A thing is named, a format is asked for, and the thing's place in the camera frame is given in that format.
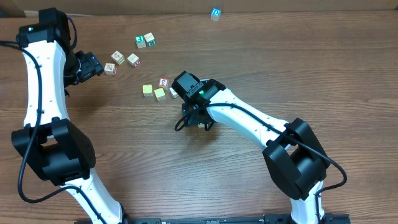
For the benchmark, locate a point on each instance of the white red picture block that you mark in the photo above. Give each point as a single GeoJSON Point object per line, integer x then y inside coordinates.
{"type": "Point", "coordinates": [134, 60]}

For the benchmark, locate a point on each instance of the green J wooden block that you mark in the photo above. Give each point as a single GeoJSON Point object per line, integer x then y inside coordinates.
{"type": "Point", "coordinates": [140, 41]}

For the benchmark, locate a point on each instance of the red number three block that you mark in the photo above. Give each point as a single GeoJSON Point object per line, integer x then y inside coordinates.
{"type": "Point", "coordinates": [164, 83]}

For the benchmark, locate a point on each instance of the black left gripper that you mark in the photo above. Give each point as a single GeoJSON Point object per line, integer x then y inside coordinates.
{"type": "Point", "coordinates": [91, 66]}

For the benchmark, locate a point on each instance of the yellow block right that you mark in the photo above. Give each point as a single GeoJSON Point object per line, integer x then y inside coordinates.
{"type": "Point", "coordinates": [160, 94]}

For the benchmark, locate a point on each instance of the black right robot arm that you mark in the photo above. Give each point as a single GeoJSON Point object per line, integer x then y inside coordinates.
{"type": "Point", "coordinates": [294, 157]}

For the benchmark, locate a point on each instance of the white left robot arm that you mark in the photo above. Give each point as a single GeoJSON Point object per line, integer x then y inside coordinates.
{"type": "Point", "coordinates": [49, 143]}

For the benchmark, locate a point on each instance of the tan red picture block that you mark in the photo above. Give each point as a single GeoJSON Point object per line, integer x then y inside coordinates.
{"type": "Point", "coordinates": [110, 69]}

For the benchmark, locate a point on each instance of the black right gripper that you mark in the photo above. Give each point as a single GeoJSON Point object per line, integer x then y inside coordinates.
{"type": "Point", "coordinates": [191, 119]}

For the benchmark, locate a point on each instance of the yellow block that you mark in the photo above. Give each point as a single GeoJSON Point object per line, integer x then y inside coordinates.
{"type": "Point", "coordinates": [147, 90]}
{"type": "Point", "coordinates": [160, 94]}

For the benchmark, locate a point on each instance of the white pencil picture block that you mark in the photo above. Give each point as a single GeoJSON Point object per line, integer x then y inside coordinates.
{"type": "Point", "coordinates": [173, 93]}

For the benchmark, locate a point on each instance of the green R wooden block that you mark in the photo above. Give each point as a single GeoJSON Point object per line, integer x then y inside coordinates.
{"type": "Point", "coordinates": [149, 39]}

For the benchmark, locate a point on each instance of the blue letter block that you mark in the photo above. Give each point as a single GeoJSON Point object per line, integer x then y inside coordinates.
{"type": "Point", "coordinates": [215, 14]}

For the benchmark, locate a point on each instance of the yellow block left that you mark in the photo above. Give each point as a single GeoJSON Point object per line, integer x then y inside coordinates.
{"type": "Point", "coordinates": [147, 90]}

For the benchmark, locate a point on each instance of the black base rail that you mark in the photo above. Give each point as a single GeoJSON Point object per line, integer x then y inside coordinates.
{"type": "Point", "coordinates": [329, 218]}

